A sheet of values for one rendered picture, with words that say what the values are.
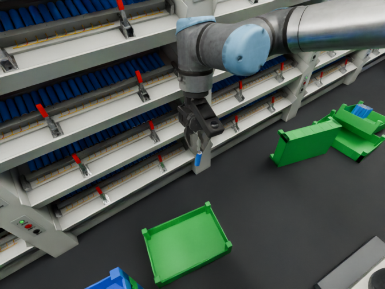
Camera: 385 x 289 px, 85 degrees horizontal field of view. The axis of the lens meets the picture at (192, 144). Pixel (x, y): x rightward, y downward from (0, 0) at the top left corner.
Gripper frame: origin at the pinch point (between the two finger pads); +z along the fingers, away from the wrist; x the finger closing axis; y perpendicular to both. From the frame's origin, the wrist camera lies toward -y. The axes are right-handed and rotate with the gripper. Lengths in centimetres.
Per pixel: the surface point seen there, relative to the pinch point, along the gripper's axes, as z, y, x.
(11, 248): 31, 19, 65
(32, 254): 42, 22, 63
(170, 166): 22.4, 23.5, 2.0
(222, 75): -16.7, 18.3, -20.0
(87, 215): 29, 19, 39
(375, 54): -5, 38, -174
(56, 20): -36.7, 17.1, 28.2
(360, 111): 17, 8, -117
